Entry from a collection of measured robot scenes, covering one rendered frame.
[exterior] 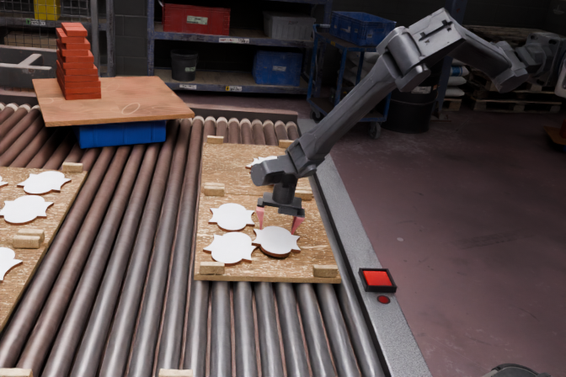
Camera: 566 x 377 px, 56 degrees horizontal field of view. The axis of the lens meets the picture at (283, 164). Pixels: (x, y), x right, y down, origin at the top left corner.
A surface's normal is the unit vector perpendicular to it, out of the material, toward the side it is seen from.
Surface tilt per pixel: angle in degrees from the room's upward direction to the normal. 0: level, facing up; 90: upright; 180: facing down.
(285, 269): 0
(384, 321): 0
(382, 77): 84
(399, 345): 0
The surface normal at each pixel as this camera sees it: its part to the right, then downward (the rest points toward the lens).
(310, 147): -0.77, 0.07
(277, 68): 0.17, 0.42
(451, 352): 0.11, -0.91
